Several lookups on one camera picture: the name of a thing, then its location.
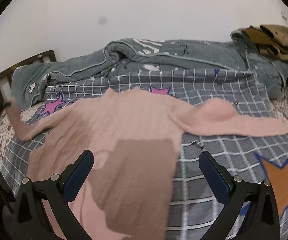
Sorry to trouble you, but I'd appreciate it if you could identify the grey checked star duvet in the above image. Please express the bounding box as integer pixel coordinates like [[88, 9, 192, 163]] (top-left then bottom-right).
[[0, 69, 288, 239]]

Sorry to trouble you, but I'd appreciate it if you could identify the white wall socket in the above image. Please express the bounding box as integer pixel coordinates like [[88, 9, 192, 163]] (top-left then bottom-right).
[[281, 9, 287, 21]]

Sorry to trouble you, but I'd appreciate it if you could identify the floral bed sheet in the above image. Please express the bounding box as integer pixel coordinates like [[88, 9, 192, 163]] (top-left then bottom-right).
[[0, 100, 44, 169]]

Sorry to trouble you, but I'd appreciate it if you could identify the grey-green fleece blanket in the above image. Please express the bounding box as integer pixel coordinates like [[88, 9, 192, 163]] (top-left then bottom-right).
[[11, 29, 288, 109]]

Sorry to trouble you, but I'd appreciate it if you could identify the dark wooden bed headboard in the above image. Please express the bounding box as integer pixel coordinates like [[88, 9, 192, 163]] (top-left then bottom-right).
[[0, 49, 57, 101]]

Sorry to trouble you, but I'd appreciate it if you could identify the pink knit sweater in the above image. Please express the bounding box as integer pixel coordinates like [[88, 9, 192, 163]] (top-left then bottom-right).
[[7, 87, 288, 239]]

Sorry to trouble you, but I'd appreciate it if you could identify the brown leopard print cloth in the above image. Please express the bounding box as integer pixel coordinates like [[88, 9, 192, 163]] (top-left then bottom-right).
[[242, 24, 288, 61]]

